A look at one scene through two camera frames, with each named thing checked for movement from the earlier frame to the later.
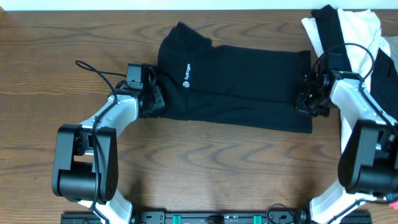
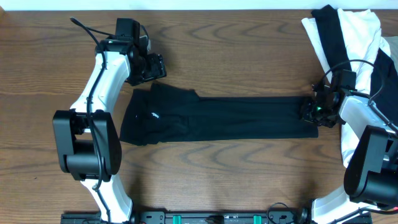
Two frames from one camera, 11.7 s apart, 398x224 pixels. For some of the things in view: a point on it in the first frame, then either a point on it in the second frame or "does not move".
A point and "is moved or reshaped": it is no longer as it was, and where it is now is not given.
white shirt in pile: [362, 33] does not move
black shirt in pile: [331, 32] does not move
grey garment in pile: [393, 44] does not move
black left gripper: [159, 101] to [155, 69]
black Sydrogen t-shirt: [250, 88] is moved or reshaped
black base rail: [217, 218] does not move
